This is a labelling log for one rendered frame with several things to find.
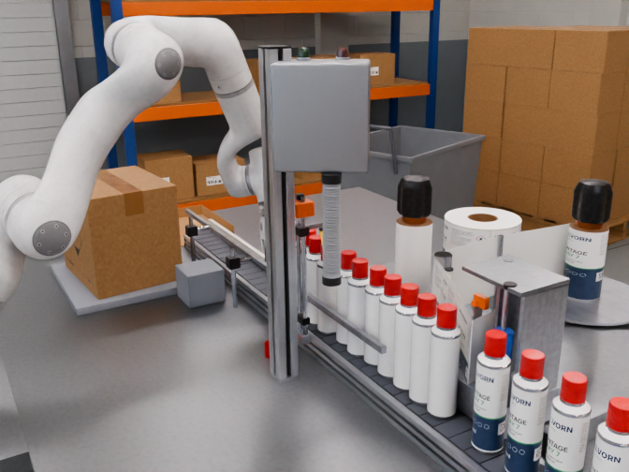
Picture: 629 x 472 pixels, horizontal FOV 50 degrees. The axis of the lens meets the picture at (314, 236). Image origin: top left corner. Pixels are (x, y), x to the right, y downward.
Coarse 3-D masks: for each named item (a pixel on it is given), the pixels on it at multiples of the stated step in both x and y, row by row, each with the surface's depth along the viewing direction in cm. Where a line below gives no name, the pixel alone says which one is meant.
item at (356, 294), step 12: (360, 264) 134; (360, 276) 135; (348, 288) 137; (360, 288) 135; (348, 300) 138; (360, 300) 136; (348, 312) 138; (360, 312) 137; (360, 324) 138; (348, 336) 140; (348, 348) 141; (360, 348) 139
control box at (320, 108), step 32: (288, 64) 116; (320, 64) 115; (352, 64) 115; (288, 96) 117; (320, 96) 117; (352, 96) 116; (288, 128) 119; (320, 128) 119; (352, 128) 118; (288, 160) 121; (320, 160) 120; (352, 160) 120
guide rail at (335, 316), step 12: (192, 216) 210; (216, 228) 196; (228, 240) 186; (264, 264) 168; (312, 300) 148; (324, 312) 144; (336, 312) 142; (348, 324) 136; (360, 336) 133; (372, 336) 131; (384, 348) 127
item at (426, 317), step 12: (420, 300) 118; (432, 300) 118; (420, 312) 119; (432, 312) 118; (420, 324) 118; (432, 324) 118; (420, 336) 119; (420, 348) 120; (420, 360) 120; (420, 372) 121; (420, 384) 122; (420, 396) 123
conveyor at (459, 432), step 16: (208, 240) 211; (224, 256) 198; (240, 256) 197; (240, 272) 186; (256, 272) 186; (256, 288) 175; (320, 336) 149; (368, 368) 136; (384, 384) 130; (400, 400) 125; (464, 416) 120; (448, 432) 115; (464, 432) 116; (464, 448) 111; (480, 464) 108; (496, 464) 107
